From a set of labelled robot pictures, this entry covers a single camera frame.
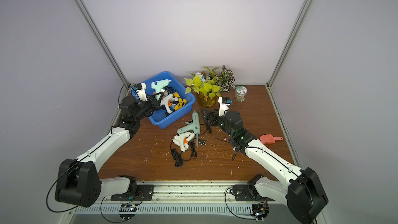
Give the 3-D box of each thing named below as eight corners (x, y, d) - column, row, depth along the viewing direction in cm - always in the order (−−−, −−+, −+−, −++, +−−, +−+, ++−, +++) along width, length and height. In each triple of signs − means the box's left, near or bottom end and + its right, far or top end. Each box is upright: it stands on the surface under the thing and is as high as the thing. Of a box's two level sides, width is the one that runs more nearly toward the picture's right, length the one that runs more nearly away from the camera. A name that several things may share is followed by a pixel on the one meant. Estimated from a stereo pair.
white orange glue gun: (171, 142, 91) (170, 139, 88) (184, 128, 97) (184, 125, 94) (183, 153, 87) (183, 150, 84) (196, 138, 93) (196, 135, 90)
